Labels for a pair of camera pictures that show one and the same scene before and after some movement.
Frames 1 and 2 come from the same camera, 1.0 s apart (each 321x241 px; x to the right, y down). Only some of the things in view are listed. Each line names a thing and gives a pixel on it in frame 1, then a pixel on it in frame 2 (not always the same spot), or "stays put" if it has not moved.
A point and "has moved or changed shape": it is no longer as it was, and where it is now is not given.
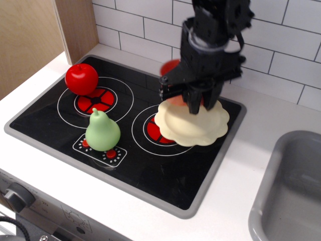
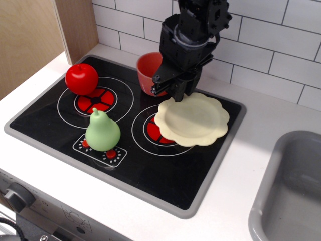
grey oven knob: [19, 196] stays put
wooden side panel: [32, 32] stays put
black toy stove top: [178, 178] stays put
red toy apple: [81, 79] stays put
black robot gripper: [198, 69] -> [178, 61]
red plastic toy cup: [177, 100] has moved or changed shape
